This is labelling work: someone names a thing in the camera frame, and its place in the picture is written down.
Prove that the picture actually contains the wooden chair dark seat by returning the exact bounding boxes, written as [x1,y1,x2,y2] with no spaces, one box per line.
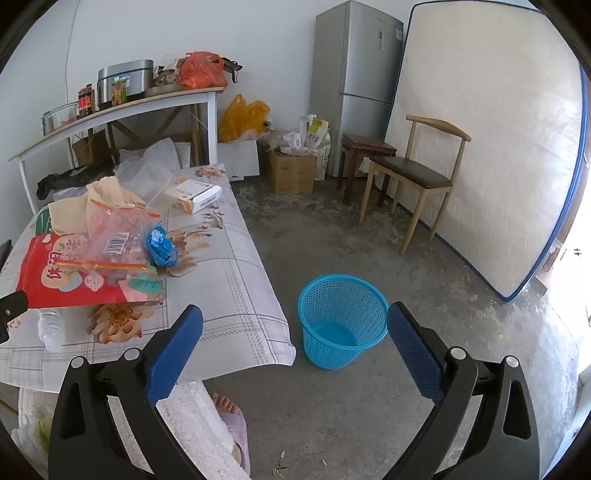
[359,115,472,255]

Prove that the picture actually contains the blue plastic waste basket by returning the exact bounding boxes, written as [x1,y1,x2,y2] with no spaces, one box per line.
[297,274,389,370]

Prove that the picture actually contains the white cardboard box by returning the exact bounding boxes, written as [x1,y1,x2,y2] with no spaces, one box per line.
[217,141,259,181]

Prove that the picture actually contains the beige paper napkin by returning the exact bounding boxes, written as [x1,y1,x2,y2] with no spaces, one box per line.
[48,176,145,235]

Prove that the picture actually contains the dark wooden stool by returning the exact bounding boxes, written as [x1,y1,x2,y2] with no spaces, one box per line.
[337,134,398,204]

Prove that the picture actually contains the person's foot in slipper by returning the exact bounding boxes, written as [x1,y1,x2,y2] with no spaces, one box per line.
[211,393,252,475]

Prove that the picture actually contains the red sauce jar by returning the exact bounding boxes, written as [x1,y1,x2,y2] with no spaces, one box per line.
[77,84,94,119]

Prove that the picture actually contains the clear plastic bottle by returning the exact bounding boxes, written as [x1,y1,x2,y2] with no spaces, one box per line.
[37,308,65,353]

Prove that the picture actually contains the white side table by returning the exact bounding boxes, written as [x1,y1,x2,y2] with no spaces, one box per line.
[9,87,225,214]

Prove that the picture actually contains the glass bowl on shelf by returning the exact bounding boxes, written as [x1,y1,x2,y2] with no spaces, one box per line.
[41,102,77,136]

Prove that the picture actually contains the silver refrigerator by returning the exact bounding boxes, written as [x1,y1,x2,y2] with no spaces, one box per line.
[308,1,404,177]

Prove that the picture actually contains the orange plastic bag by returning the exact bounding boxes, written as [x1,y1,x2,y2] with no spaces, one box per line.
[178,51,228,89]

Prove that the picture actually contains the white sack under table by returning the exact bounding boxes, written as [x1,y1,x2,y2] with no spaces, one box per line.
[118,138,191,171]

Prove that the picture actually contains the silver rice cooker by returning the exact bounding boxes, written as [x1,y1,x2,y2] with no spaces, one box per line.
[96,59,153,110]

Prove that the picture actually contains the yellow plastic bag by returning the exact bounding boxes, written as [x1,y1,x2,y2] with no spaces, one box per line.
[218,94,270,143]

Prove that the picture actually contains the cardboard box on floor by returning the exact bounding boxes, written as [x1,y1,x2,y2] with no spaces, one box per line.
[270,151,317,194]

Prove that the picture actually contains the clear zip bag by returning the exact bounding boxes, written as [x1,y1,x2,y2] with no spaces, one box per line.
[55,200,160,276]

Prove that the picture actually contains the white orange medicine box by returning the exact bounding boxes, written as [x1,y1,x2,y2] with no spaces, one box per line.
[166,178,221,215]

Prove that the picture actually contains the blue wrapper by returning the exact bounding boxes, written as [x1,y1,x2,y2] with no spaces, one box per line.
[144,225,178,267]

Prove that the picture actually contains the white mattress with blue edge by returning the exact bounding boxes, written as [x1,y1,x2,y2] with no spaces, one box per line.
[387,1,588,301]

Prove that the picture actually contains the white bags on box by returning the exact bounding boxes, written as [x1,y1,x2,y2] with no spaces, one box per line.
[277,115,331,156]

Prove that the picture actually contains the clear plastic bag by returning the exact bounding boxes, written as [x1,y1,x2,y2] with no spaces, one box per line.
[114,161,174,212]

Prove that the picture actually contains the floral tablecloth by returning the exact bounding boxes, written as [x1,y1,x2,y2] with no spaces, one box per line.
[1,164,297,393]

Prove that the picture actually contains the red snack bag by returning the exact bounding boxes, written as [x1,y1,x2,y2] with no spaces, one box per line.
[16,233,163,309]

